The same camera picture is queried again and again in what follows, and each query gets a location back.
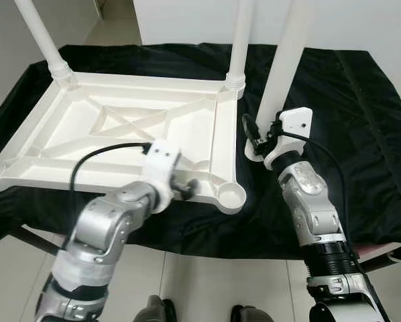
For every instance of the white plastic table top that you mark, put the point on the white plastic table top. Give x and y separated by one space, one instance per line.
86 134

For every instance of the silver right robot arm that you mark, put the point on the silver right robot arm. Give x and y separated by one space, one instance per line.
308 194

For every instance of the black cloth table cover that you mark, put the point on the black cloth table cover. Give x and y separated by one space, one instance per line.
361 134

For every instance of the grey robot left foot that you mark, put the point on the grey robot left foot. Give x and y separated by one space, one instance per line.
153 311

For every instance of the grey robot foot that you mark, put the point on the grey robot foot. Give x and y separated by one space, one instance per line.
251 315
153 311

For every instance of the grey robot right foot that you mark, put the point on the grey robot right foot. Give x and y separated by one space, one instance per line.
251 315

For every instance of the black metal table leg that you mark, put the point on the black metal table leg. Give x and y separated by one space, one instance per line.
381 260
39 240

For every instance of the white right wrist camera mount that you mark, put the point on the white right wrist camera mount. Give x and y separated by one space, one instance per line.
296 122

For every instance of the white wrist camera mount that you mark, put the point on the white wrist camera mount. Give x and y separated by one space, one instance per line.
161 157
296 122

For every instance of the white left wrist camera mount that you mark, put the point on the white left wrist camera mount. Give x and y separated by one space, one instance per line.
161 157

